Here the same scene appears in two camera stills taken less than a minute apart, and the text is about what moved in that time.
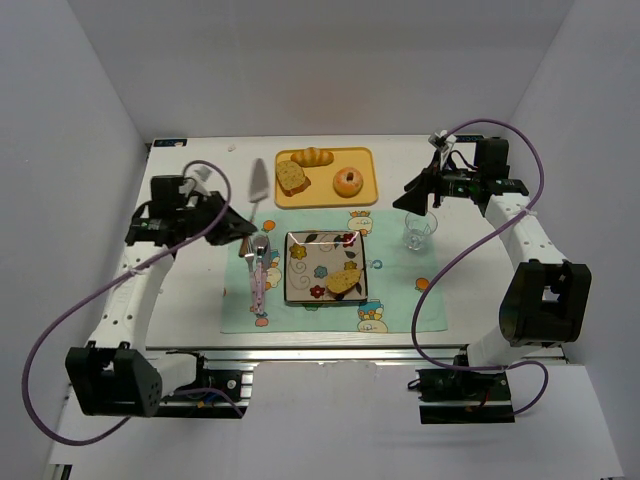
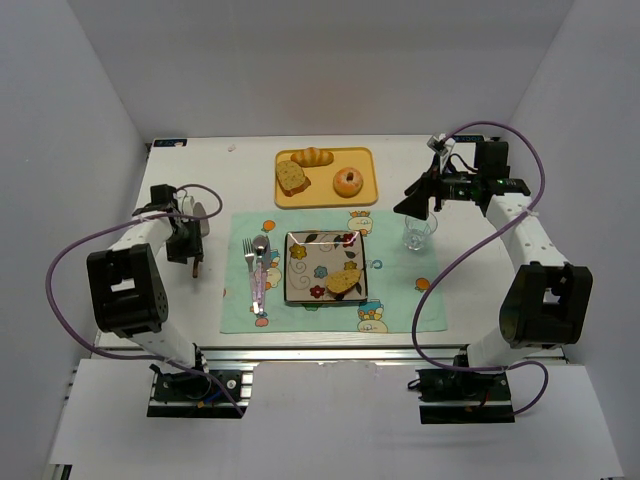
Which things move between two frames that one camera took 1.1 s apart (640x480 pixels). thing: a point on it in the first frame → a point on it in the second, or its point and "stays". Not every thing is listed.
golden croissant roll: x=312 y=156 stays
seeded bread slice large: x=291 y=177 stays
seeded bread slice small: x=341 y=281 stays
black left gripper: x=211 y=216 → x=187 y=248
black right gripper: x=432 y=185 stays
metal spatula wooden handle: x=259 y=192 → x=199 y=209
